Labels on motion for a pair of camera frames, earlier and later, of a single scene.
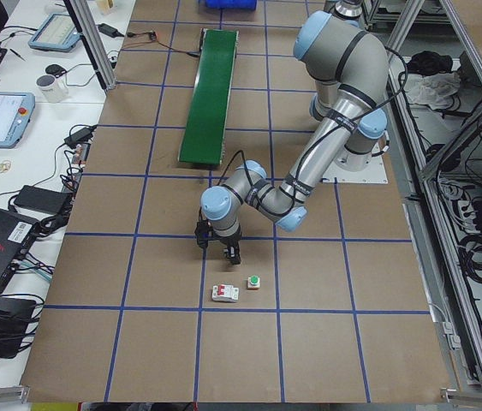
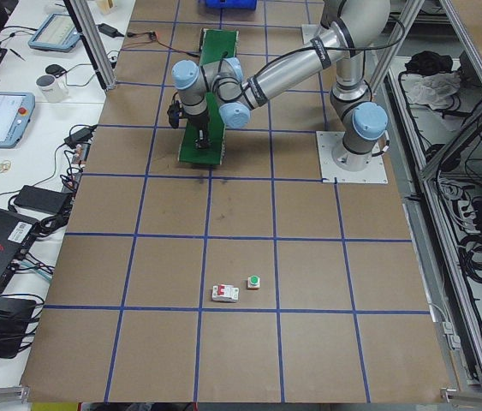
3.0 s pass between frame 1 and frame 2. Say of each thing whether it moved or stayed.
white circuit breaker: stayed
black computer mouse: stayed
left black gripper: moved
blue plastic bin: stayed
